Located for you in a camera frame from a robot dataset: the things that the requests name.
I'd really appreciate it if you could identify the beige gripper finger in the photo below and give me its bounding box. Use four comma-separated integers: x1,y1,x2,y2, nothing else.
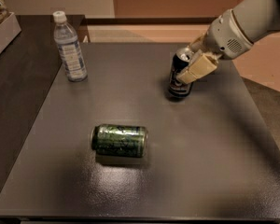
176,50,218,84
189,34,206,53

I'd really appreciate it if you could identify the dark blue pepsi can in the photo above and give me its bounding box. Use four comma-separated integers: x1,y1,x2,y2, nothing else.
167,46,195,99

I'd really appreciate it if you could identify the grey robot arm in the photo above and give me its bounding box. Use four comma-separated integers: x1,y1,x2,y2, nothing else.
176,0,280,84

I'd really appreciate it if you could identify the green soda can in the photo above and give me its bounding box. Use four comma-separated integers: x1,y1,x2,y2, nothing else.
91,124,147,158

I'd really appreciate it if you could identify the clear plastic water bottle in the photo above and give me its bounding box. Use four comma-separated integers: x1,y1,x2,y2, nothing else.
53,11,88,82

